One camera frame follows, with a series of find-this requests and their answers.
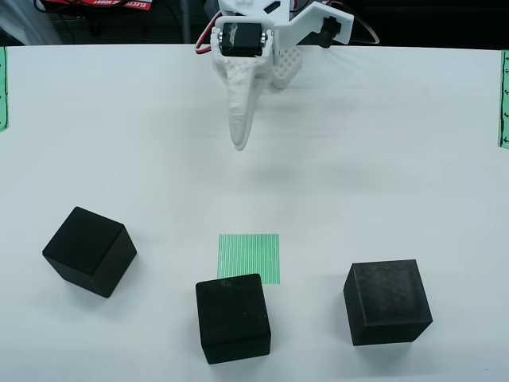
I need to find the black camera cable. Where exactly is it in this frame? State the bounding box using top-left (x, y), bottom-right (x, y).
top-left (352, 15), bottom-right (381, 45)

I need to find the red white black servo cable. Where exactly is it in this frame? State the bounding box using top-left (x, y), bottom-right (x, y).
top-left (194, 15), bottom-right (219, 57)

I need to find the camera board on white bracket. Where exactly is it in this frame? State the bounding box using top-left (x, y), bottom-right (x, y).
top-left (274, 6), bottom-right (356, 51)

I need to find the red printed package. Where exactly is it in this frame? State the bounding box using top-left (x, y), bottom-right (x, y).
top-left (43, 0), bottom-right (154, 11)

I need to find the green paper strip with arrows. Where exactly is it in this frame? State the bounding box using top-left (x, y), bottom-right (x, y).
top-left (496, 49), bottom-right (509, 150)
top-left (0, 45), bottom-right (10, 132)

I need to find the black cube block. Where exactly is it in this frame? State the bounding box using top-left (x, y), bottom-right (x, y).
top-left (342, 259), bottom-right (434, 347)
top-left (41, 205), bottom-right (138, 298)
top-left (194, 273), bottom-right (273, 365)

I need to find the white studded base plate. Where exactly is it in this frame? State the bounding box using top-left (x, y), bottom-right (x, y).
top-left (272, 45), bottom-right (303, 92)

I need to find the green striped square marker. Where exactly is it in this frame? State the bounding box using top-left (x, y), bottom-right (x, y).
top-left (216, 233), bottom-right (282, 287)

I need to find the white plastic sheet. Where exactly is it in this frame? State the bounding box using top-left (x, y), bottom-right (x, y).
top-left (0, 0), bottom-right (60, 45)

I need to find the grey vertical pole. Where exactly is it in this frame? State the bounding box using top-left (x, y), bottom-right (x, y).
top-left (181, 0), bottom-right (190, 45)

